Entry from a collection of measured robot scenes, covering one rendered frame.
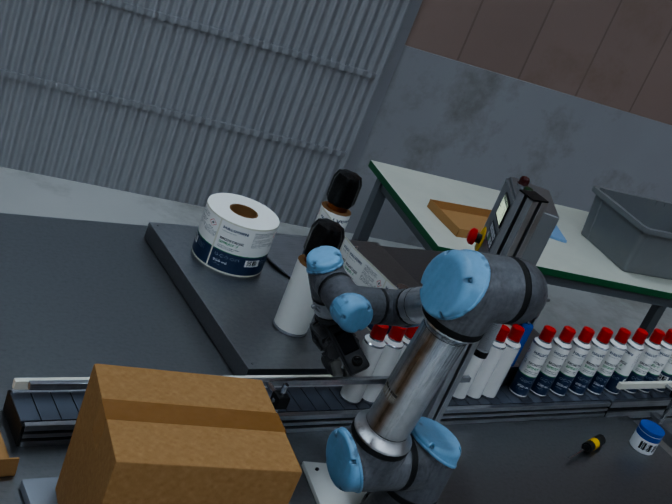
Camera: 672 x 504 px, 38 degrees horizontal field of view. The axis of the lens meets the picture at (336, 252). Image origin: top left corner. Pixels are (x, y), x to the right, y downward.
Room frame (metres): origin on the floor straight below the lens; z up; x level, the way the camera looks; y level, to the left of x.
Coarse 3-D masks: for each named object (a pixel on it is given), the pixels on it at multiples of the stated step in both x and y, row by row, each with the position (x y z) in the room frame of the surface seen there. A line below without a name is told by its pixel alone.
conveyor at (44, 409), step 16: (16, 400) 1.48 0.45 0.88; (32, 400) 1.50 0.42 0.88; (48, 400) 1.52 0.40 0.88; (64, 400) 1.54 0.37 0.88; (80, 400) 1.56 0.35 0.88; (304, 400) 1.86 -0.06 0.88; (320, 400) 1.89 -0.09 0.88; (336, 400) 1.92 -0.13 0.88; (464, 400) 2.15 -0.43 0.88; (480, 400) 2.18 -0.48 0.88; (496, 400) 2.21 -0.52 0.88; (512, 400) 2.25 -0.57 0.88; (528, 400) 2.28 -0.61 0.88; (544, 400) 2.32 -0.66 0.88; (560, 400) 2.35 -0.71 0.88; (576, 400) 2.39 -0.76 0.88; (592, 400) 2.43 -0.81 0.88; (32, 416) 1.46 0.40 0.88; (48, 416) 1.48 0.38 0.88; (64, 416) 1.49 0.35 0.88
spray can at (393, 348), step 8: (392, 328) 1.97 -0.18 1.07; (400, 328) 1.97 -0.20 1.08; (392, 336) 1.97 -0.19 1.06; (400, 336) 1.97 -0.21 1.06; (392, 344) 1.96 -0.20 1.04; (400, 344) 1.97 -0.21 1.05; (384, 352) 1.96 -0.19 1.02; (392, 352) 1.96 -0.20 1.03; (400, 352) 1.98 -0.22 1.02; (384, 360) 1.96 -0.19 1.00; (392, 360) 1.96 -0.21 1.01; (376, 368) 1.96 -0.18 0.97; (384, 368) 1.96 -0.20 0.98; (392, 368) 1.97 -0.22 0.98; (368, 384) 1.96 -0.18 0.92; (376, 384) 1.96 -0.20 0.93; (368, 392) 1.96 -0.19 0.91; (376, 392) 1.96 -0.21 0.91; (368, 400) 1.96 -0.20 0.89
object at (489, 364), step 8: (504, 328) 2.18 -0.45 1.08; (496, 336) 2.18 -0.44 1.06; (504, 336) 2.18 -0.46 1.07; (496, 344) 2.17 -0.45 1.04; (504, 344) 2.18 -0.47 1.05; (496, 352) 2.17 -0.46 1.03; (488, 360) 2.17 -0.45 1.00; (496, 360) 2.17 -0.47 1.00; (480, 368) 2.17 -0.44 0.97; (488, 368) 2.17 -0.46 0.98; (480, 376) 2.17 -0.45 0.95; (488, 376) 2.17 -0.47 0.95; (472, 384) 2.17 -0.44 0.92; (480, 384) 2.17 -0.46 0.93; (472, 392) 2.17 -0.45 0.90; (480, 392) 2.17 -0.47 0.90
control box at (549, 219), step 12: (516, 180) 2.05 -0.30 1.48; (504, 192) 2.02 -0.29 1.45; (516, 192) 1.96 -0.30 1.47; (540, 192) 2.03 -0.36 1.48; (552, 204) 1.98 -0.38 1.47; (492, 216) 2.03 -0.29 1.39; (552, 216) 1.91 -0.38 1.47; (540, 228) 1.91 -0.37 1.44; (552, 228) 1.91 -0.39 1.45; (540, 240) 1.91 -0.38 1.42; (528, 252) 1.91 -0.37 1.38; (540, 252) 1.91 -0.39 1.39
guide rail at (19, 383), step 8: (232, 376) 1.79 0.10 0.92; (240, 376) 1.80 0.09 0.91; (248, 376) 1.81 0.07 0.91; (256, 376) 1.82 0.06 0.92; (264, 376) 1.84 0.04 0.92; (272, 376) 1.85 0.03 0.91; (280, 376) 1.86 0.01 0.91; (288, 376) 1.87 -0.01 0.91; (296, 376) 1.89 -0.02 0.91; (304, 376) 1.90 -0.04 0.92; (312, 376) 1.91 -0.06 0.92; (320, 376) 1.93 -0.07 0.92; (328, 376) 1.94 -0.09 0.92; (16, 384) 1.49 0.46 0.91; (24, 384) 1.50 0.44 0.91
